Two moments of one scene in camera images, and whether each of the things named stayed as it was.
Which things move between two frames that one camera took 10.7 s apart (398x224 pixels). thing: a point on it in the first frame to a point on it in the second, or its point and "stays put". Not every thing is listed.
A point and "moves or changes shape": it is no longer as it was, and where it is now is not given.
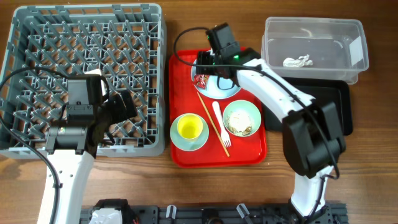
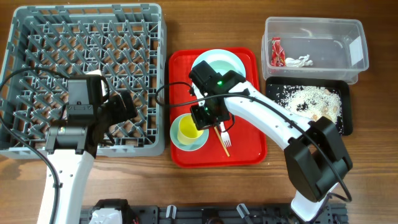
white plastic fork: (226, 137) stays put
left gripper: (120, 114) stays put
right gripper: (203, 57) to (200, 122)
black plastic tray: (336, 91) stays put
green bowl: (242, 118) moves or changes shape
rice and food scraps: (239, 122) moves or changes shape
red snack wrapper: (201, 80) moves or changes shape
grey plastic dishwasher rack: (45, 44) stays put
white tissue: (300, 62) stays put
